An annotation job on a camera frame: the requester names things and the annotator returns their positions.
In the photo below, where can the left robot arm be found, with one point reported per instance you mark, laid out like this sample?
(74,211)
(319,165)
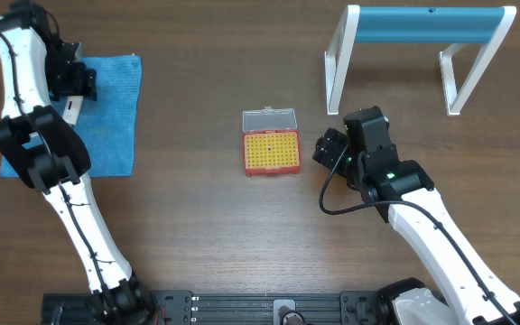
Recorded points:
(79,216)

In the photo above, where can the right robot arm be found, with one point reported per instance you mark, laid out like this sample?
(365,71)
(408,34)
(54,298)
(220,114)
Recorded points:
(431,234)

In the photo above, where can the red and yellow tip box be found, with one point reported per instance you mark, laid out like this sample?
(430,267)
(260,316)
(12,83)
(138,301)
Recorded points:
(271,155)

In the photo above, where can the blue cloth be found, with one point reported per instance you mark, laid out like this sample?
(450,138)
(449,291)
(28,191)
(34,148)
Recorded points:
(111,113)

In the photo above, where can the white and blue stand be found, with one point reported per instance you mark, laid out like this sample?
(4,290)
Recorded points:
(422,25)

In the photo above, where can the mounting rail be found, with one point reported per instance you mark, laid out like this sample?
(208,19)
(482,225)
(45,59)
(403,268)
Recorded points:
(242,307)

